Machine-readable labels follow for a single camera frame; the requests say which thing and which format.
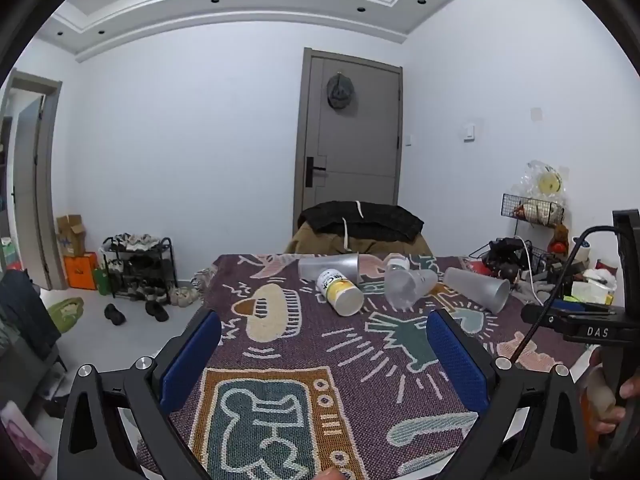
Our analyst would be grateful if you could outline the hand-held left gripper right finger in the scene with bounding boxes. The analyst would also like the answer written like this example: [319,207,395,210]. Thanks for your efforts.
[425,307,592,480]

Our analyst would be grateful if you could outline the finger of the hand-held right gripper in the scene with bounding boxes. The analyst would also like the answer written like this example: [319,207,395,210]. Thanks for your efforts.
[520,304,566,335]

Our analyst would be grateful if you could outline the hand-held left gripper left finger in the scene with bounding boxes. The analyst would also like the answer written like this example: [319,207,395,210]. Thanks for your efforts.
[56,305,223,480]

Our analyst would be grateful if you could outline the frosted tall plastic cup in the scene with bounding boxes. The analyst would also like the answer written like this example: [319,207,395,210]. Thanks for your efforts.
[442,266,511,315]

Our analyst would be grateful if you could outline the white yellow printed cup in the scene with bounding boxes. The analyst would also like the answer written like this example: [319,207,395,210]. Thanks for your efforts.
[316,268,365,317]

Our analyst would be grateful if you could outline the grey plastic cup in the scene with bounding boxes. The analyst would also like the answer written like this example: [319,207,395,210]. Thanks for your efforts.
[298,253,365,285]

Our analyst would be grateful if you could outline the person's right hand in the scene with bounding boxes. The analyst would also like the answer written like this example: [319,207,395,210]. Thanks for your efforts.
[580,347,640,441]

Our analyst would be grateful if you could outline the white tissue box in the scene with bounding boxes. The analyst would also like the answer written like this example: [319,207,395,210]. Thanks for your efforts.
[570,280,617,305]

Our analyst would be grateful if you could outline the beige sneakers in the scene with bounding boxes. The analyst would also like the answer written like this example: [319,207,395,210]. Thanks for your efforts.
[169,286,202,307]

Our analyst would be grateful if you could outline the striped cloth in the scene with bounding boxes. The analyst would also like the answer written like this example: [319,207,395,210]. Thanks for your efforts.
[192,267,217,294]

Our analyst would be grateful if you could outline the black shoe rack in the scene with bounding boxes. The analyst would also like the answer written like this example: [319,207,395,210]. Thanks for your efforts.
[102,236,177,299]

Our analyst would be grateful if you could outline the printed blanket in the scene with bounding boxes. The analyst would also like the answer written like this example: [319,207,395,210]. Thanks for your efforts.
[135,251,601,480]

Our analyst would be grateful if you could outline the green bag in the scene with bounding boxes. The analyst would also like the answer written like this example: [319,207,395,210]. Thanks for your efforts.
[92,265,114,295]

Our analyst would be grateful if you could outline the green slipper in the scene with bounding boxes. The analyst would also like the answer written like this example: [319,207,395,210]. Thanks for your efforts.
[47,296,85,334]

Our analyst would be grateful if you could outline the clear plastic bag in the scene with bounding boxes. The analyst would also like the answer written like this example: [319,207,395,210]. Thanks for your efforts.
[520,159,567,202]

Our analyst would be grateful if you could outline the orange box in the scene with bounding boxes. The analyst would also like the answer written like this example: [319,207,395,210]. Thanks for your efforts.
[63,252,99,291]

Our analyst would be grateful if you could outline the brown chair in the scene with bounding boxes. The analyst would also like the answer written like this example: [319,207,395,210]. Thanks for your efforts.
[284,221,434,257]

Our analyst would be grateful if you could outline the black jacket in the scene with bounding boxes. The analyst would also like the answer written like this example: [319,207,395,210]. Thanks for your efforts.
[298,200,425,242]

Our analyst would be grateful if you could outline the cardboard box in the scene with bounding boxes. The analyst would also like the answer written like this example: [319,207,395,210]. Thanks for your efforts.
[55,214,87,259]

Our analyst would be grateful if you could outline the dark cloth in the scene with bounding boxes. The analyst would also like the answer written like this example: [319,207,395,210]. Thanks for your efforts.
[0,269,65,366]

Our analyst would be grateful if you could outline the pink paper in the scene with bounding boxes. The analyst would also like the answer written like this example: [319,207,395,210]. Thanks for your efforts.
[0,400,54,479]

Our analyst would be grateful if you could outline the open grey door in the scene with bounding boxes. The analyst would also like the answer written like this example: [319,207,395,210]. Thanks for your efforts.
[0,71,64,292]

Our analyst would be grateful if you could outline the grey hat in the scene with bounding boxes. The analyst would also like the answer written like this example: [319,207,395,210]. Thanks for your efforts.
[326,73,357,110]

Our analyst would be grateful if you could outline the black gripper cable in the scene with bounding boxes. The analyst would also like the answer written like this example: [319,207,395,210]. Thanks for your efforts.
[507,225,618,363]

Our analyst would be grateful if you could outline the white cable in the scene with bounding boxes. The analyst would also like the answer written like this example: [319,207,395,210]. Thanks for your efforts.
[514,233,535,272]

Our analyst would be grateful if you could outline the black wire tray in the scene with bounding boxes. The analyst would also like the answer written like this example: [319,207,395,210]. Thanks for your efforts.
[469,237,551,277]

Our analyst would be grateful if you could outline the wall wire basket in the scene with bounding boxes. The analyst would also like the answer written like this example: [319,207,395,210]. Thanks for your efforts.
[501,193,565,227]

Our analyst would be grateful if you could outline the black door handle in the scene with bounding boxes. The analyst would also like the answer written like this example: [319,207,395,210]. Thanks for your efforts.
[305,157,328,187]

